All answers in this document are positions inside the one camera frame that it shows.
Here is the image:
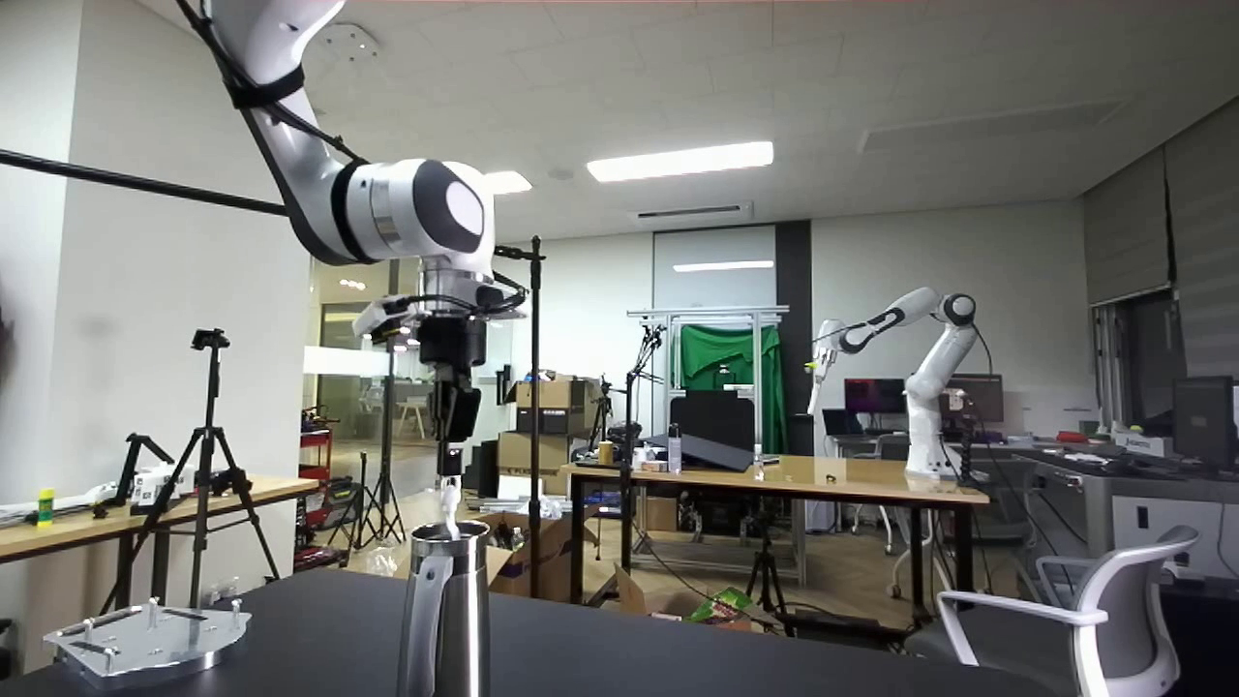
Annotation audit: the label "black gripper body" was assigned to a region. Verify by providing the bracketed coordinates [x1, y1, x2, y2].
[410, 313, 490, 391]

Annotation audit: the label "stainless steel flask with handle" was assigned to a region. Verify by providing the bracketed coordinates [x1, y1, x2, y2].
[396, 516, 495, 697]

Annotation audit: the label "black stand with boom pole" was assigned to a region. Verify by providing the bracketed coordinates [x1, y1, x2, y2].
[0, 142, 549, 604]

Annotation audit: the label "stacked cardboard boxes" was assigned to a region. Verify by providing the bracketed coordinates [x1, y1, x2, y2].
[495, 371, 610, 475]

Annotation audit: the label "long ceiling light panel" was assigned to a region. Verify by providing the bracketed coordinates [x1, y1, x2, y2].
[478, 166, 539, 200]
[583, 134, 778, 185]

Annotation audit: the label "green backdrop cloth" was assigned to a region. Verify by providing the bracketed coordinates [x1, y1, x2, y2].
[672, 320, 789, 458]

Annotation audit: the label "wooden table with black legs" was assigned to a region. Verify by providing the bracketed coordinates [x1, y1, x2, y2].
[561, 454, 996, 636]

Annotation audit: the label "long wooden bench table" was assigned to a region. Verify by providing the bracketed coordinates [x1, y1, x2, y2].
[0, 475, 326, 611]

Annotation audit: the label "clear acrylic plate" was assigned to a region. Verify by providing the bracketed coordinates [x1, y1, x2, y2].
[43, 595, 254, 682]

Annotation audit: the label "white mesh office chair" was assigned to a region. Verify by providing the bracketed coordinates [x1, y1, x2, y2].
[933, 534, 1199, 697]

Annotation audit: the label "black computer monitor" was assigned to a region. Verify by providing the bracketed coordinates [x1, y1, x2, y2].
[1168, 371, 1239, 471]

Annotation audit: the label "black stand with camera arm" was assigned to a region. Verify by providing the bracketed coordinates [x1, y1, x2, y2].
[615, 320, 672, 578]

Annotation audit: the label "black camera tripod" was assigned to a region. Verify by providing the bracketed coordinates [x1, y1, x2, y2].
[100, 326, 283, 611]

